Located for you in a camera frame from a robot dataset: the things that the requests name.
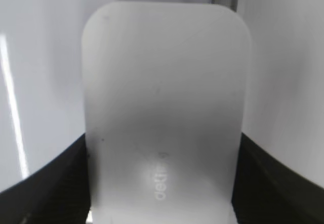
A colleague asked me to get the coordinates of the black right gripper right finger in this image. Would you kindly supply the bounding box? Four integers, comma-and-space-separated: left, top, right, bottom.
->
231, 134, 323, 223

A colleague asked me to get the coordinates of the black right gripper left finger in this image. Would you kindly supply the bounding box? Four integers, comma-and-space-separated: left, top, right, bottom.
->
1, 135, 91, 223

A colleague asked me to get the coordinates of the white rectangular board eraser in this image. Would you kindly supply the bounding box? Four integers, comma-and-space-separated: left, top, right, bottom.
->
82, 1, 252, 223

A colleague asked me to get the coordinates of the white board with aluminium frame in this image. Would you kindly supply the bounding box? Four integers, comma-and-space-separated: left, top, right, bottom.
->
1, 0, 323, 191

